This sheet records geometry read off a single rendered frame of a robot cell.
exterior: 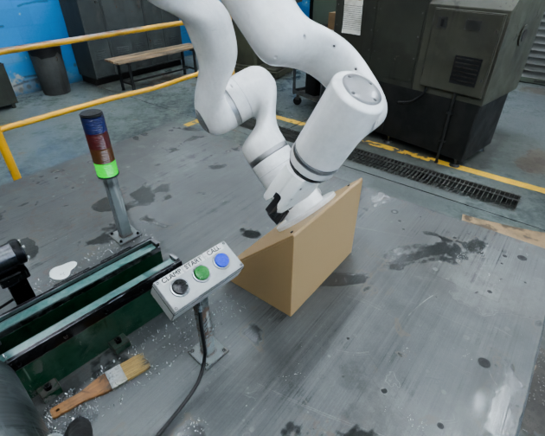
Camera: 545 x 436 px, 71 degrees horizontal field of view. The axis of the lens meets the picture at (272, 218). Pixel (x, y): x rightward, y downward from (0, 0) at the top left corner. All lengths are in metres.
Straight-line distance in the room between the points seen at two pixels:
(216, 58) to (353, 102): 0.47
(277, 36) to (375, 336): 0.72
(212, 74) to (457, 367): 0.88
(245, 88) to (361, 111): 0.55
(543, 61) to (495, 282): 5.80
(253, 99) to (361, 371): 0.72
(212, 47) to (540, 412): 1.88
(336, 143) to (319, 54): 0.15
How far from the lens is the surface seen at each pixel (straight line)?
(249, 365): 0.93
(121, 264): 1.05
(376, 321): 1.04
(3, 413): 0.61
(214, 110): 1.00
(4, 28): 6.16
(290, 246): 0.85
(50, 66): 5.93
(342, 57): 0.64
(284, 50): 0.58
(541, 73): 6.91
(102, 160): 1.18
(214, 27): 0.88
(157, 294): 0.74
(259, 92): 1.04
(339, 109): 0.53
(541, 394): 2.16
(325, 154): 0.58
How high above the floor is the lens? 1.57
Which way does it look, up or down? 35 degrees down
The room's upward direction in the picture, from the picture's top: straight up
